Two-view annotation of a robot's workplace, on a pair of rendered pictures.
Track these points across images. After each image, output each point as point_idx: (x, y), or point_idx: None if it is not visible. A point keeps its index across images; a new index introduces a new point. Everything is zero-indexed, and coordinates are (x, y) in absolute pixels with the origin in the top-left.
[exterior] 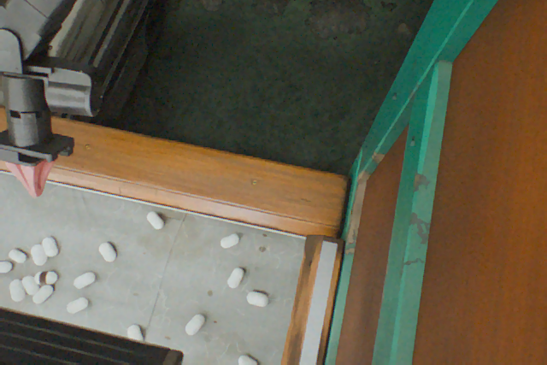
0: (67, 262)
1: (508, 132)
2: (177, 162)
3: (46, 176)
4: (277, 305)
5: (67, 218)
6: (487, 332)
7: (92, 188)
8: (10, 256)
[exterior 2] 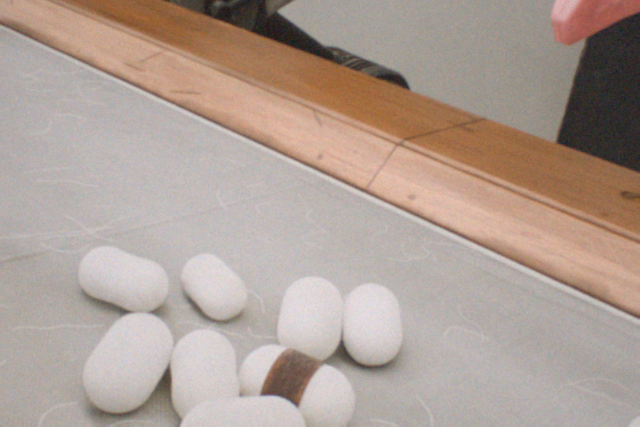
0: (414, 420)
1: None
2: None
3: (626, 7)
4: None
5: (468, 314)
6: None
7: (604, 294)
8: (194, 264)
